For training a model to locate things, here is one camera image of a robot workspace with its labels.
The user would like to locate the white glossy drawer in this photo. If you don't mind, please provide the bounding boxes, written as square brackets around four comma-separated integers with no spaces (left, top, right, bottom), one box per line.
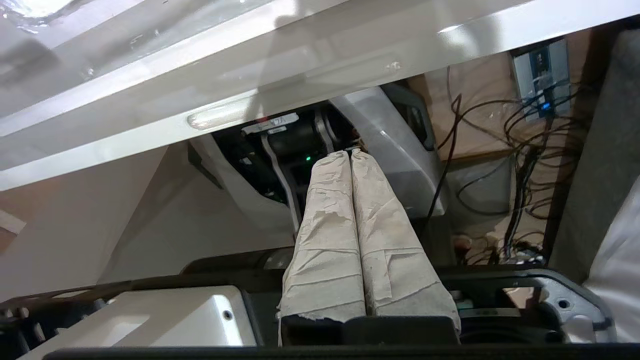
[0,0,640,192]

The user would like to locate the tangled black cables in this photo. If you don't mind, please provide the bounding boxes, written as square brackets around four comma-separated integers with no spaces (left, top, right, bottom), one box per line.
[440,65,588,266]

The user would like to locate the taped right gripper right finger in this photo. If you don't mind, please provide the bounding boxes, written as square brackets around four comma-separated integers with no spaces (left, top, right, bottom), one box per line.
[351,149,462,333]

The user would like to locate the grey upholstered furniture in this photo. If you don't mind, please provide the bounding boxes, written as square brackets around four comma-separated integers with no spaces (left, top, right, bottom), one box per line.
[547,30,640,346]

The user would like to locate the grey wall power box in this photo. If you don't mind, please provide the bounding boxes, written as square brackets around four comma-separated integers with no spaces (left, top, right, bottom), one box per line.
[510,39,572,122]

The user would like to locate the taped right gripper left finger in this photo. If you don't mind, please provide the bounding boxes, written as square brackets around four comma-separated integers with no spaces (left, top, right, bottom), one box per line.
[278,151,367,347]

